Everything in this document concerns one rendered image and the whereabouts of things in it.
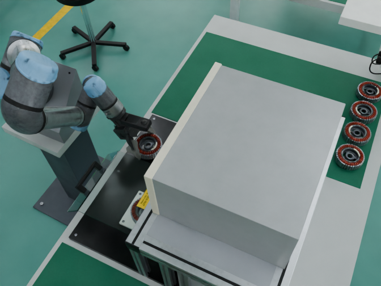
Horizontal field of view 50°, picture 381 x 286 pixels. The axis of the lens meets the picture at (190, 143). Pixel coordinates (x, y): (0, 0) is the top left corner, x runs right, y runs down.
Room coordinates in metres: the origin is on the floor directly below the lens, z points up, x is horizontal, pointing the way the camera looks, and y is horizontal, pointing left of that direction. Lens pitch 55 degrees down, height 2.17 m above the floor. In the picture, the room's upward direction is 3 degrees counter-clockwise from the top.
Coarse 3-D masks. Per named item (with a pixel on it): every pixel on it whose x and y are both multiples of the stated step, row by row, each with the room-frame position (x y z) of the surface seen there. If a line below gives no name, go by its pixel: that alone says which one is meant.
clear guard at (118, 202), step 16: (112, 160) 0.73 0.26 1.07; (128, 160) 0.73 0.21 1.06; (96, 176) 0.69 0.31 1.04; (112, 176) 0.67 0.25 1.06; (128, 176) 0.66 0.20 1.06; (96, 192) 0.61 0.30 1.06; (112, 192) 0.61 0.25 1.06; (128, 192) 0.61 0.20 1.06; (80, 208) 0.56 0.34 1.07; (96, 208) 0.56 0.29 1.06; (112, 208) 0.56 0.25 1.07; (128, 208) 0.55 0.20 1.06; (112, 224) 0.50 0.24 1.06; (128, 224) 0.50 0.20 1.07
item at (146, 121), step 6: (126, 114) 0.99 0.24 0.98; (132, 114) 0.99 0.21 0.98; (120, 120) 0.96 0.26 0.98; (126, 120) 0.96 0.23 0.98; (132, 120) 0.96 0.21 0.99; (138, 120) 0.95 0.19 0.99; (144, 120) 0.95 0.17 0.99; (150, 120) 0.95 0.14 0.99; (132, 126) 0.94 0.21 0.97; (138, 126) 0.93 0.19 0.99; (144, 126) 0.92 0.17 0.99
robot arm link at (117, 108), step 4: (116, 104) 0.99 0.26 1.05; (120, 104) 1.00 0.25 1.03; (112, 108) 0.97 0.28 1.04; (116, 108) 0.98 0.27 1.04; (120, 108) 0.98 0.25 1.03; (104, 112) 0.98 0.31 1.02; (108, 112) 0.97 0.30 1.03; (112, 112) 0.96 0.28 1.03; (116, 112) 0.97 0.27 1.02; (120, 112) 0.98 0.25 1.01; (108, 116) 0.96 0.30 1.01; (112, 116) 0.96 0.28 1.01
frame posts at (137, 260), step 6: (132, 252) 0.44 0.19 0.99; (138, 258) 0.44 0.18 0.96; (144, 258) 0.45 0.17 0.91; (138, 264) 0.45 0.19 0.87; (144, 264) 0.44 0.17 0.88; (162, 264) 0.40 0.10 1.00; (138, 270) 0.45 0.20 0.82; (144, 270) 0.43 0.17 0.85; (150, 270) 0.46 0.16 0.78; (162, 270) 0.40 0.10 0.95; (168, 270) 0.39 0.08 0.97; (162, 276) 0.40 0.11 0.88; (168, 276) 0.39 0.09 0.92; (174, 276) 0.41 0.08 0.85; (168, 282) 0.39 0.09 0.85; (174, 282) 0.40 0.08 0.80
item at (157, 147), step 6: (138, 138) 0.96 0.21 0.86; (144, 138) 0.97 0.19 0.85; (150, 138) 0.97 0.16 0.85; (156, 138) 0.96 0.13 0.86; (138, 144) 0.94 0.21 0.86; (144, 144) 0.94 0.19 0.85; (150, 144) 0.94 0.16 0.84; (156, 144) 0.93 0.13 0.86; (144, 150) 0.91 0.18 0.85; (150, 150) 0.90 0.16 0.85; (156, 150) 0.90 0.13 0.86; (144, 156) 0.88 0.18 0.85; (150, 156) 0.88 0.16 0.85
